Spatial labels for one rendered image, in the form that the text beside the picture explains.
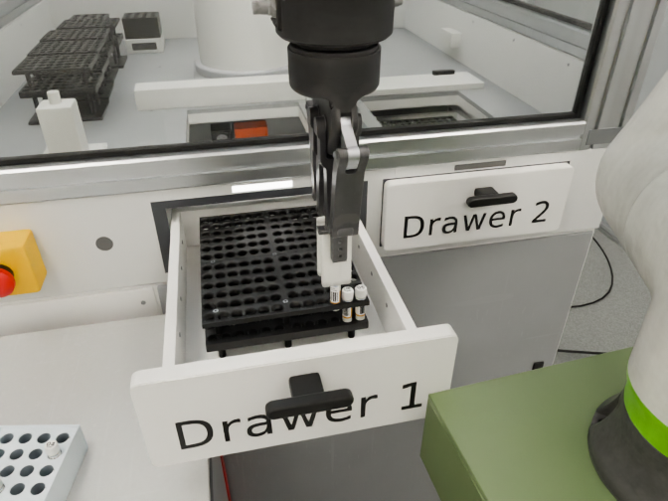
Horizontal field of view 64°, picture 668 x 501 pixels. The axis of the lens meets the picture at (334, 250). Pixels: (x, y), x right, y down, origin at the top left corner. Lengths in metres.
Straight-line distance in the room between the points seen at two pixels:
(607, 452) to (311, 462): 0.73
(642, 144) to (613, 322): 1.66
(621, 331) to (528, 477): 1.65
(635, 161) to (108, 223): 0.60
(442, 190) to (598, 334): 1.38
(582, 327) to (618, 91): 1.31
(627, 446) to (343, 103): 0.35
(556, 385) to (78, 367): 0.57
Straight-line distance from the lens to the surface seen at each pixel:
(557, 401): 0.57
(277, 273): 0.62
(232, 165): 0.71
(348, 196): 0.45
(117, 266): 0.80
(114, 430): 0.68
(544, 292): 1.02
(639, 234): 0.47
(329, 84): 0.43
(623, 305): 2.26
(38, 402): 0.75
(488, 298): 0.97
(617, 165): 0.53
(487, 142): 0.80
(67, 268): 0.81
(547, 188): 0.87
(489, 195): 0.79
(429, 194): 0.78
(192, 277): 0.74
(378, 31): 0.42
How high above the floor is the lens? 1.26
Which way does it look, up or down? 33 degrees down
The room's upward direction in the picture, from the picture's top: straight up
